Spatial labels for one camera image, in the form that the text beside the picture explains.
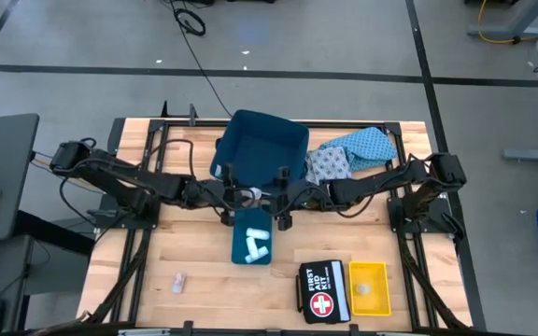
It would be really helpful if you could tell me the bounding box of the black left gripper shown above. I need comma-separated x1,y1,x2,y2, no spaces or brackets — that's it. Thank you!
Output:
187,162,259,228

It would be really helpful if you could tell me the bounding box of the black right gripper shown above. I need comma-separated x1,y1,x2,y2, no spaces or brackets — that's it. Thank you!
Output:
260,166,329,232

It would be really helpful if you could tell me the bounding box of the light blue patterned gown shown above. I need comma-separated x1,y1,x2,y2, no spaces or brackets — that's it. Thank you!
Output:
318,126,399,173

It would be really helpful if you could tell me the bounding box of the teal plastic bin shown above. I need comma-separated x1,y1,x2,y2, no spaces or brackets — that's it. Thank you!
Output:
230,204,274,267

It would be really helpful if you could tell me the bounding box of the navy white striped fabric basket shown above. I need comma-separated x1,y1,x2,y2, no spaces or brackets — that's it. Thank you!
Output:
208,109,311,190

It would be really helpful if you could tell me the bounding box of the yellow plastic basket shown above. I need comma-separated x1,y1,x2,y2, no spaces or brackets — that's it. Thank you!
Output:
347,260,393,317

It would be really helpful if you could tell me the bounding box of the grey diamond-patterned cloth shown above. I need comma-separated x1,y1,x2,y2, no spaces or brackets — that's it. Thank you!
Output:
304,146,355,186

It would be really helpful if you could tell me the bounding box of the black first aid kit bag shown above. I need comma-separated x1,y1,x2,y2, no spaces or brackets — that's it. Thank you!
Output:
295,259,352,326

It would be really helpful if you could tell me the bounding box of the grey desk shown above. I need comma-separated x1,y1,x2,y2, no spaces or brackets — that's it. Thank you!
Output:
0,113,40,247

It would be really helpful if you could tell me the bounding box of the grey desk foot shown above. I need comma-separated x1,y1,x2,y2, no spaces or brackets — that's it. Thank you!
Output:
503,147,538,163
466,0,538,42

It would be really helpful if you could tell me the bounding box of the black table frame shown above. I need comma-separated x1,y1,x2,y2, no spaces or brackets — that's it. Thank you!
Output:
84,119,474,332

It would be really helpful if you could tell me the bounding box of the black clamp bracket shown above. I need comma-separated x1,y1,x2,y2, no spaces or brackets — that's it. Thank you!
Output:
160,100,200,128

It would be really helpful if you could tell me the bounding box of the black floor cable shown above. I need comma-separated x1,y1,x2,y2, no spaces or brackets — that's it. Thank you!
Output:
159,0,234,118

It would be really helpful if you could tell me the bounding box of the yellow floor cable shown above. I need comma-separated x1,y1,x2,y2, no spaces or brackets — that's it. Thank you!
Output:
477,0,538,46

